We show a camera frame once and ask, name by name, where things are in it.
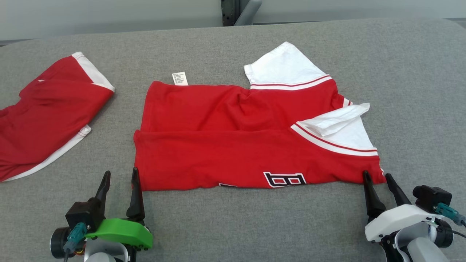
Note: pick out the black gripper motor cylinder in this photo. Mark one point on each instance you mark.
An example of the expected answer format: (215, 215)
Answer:
(444, 236)
(57, 242)

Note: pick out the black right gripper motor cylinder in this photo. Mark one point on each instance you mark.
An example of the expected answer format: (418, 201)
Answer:
(444, 236)

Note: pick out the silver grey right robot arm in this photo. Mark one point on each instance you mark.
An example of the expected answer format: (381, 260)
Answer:
(418, 251)

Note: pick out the grey fabric sofa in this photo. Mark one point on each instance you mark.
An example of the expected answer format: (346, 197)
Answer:
(233, 225)

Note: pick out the red shorts with white trim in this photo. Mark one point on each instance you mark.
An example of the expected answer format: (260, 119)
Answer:
(47, 120)

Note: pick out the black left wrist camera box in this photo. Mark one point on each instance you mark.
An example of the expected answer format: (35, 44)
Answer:
(83, 214)

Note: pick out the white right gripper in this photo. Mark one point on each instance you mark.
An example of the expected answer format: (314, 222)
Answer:
(397, 218)

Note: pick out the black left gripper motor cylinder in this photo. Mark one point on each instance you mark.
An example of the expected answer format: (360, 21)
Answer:
(57, 242)

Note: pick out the grey metal post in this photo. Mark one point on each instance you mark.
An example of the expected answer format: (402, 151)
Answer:
(244, 12)

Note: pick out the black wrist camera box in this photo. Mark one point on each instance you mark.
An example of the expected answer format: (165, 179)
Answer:
(83, 214)
(431, 196)

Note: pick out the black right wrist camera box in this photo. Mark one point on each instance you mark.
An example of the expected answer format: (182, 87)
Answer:
(431, 196)

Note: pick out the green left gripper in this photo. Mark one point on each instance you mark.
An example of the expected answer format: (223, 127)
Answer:
(123, 229)

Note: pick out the red jersey with white trim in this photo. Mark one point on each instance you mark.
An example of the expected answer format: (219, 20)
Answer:
(218, 153)

